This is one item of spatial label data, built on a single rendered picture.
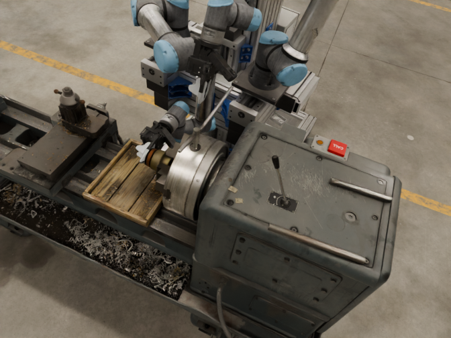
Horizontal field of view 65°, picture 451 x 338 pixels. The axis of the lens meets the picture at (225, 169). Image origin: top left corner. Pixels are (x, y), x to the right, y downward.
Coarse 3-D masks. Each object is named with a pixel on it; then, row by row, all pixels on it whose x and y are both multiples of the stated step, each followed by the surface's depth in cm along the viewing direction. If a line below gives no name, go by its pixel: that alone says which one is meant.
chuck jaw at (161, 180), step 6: (156, 168) 132; (162, 168) 131; (168, 168) 132; (156, 174) 133; (162, 174) 128; (156, 180) 125; (162, 180) 126; (156, 186) 126; (162, 186) 125; (168, 192) 123; (168, 198) 125
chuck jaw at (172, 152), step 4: (184, 136) 133; (188, 136) 133; (184, 140) 133; (176, 144) 134; (180, 144) 134; (168, 148) 135; (172, 148) 136; (176, 148) 134; (168, 152) 135; (172, 152) 134; (176, 152) 134; (172, 156) 134
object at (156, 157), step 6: (150, 150) 136; (156, 150) 137; (162, 150) 137; (150, 156) 134; (156, 156) 134; (162, 156) 134; (168, 156) 136; (150, 162) 134; (156, 162) 133; (162, 162) 134; (168, 162) 134
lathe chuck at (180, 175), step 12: (204, 144) 124; (180, 156) 121; (192, 156) 121; (180, 168) 120; (192, 168) 119; (168, 180) 121; (180, 180) 120; (192, 180) 119; (180, 192) 121; (168, 204) 126; (180, 204) 123
